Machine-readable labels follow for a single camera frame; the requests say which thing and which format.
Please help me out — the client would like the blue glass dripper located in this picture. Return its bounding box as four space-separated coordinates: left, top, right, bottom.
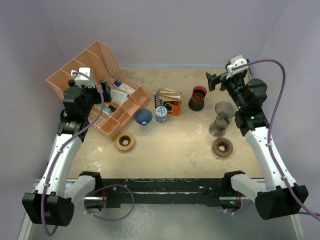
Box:
133 108 153 126

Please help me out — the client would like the light wooden dripper ring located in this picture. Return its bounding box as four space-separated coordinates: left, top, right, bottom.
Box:
114 132 136 152

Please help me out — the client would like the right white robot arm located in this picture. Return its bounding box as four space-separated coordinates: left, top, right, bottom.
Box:
205 72 309 220

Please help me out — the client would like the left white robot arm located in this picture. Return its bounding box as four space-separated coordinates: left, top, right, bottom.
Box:
22 79 112 227

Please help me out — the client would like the smoky glass dripper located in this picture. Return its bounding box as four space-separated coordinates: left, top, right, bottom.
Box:
214 100 237 123

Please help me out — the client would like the orange coffee filter box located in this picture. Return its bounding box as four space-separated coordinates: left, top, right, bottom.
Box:
154 87 183 116

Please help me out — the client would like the pink plastic desk organizer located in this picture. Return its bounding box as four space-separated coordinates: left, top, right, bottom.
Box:
46 41 149 140

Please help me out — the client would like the clear glass carafe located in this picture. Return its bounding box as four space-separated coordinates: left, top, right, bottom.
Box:
209 115 231 138

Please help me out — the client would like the small blue white jar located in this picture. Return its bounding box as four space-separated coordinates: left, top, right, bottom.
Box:
155 106 168 123

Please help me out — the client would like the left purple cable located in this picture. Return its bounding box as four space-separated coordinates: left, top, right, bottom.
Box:
40 71 136 237

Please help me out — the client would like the purple cable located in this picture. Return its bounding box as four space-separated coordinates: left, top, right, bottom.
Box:
40 71 136 237
223 58 320 222

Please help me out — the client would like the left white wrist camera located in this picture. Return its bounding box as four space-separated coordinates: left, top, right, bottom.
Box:
70 67 95 89

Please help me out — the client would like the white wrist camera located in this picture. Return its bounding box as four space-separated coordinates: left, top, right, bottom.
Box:
225 55 249 79
70 67 95 89

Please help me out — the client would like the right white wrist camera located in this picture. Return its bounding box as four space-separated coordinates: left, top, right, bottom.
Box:
225 55 249 79

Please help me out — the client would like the dark wooden dripper ring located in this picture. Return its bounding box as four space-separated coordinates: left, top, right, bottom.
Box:
212 137 234 158

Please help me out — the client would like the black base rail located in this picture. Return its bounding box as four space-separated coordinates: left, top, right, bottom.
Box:
82 177 251 209

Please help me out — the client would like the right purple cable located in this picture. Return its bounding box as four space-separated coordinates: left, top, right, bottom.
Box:
223 58 320 222

